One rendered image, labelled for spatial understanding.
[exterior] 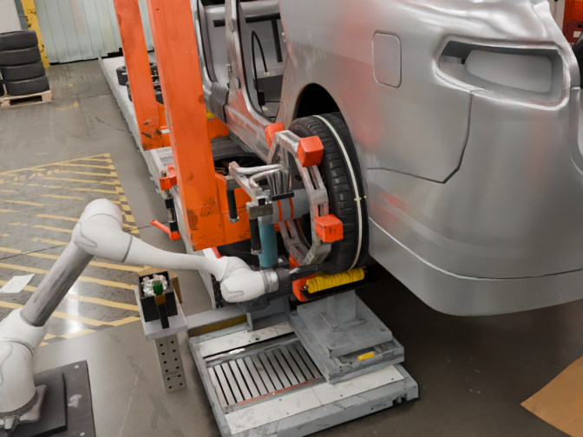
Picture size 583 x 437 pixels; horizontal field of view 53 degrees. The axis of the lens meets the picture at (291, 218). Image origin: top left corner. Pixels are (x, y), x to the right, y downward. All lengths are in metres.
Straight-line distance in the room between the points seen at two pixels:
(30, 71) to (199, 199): 7.95
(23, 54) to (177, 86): 7.94
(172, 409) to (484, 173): 1.77
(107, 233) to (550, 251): 1.37
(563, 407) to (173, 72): 2.12
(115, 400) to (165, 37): 1.62
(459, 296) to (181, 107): 1.47
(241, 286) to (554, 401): 1.38
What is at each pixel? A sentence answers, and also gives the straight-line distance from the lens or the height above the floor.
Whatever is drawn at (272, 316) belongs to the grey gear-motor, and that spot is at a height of 0.09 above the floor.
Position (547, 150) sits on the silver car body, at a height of 1.28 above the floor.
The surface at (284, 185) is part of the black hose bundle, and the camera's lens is 2.17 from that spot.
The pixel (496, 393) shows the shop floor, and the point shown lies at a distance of 2.76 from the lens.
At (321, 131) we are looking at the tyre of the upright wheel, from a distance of 2.25.
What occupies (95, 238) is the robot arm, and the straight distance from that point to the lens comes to 2.06.
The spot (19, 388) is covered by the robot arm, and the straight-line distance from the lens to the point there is 2.35.
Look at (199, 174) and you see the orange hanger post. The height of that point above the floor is 0.90.
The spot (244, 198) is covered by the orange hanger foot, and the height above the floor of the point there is 0.73.
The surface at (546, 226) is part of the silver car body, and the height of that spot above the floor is 1.08.
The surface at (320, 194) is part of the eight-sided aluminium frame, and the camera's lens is 2.15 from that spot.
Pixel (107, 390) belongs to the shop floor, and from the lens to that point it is 2.98.
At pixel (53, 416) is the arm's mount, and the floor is 0.33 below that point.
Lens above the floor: 1.76
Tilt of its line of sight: 24 degrees down
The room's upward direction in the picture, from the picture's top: 5 degrees counter-clockwise
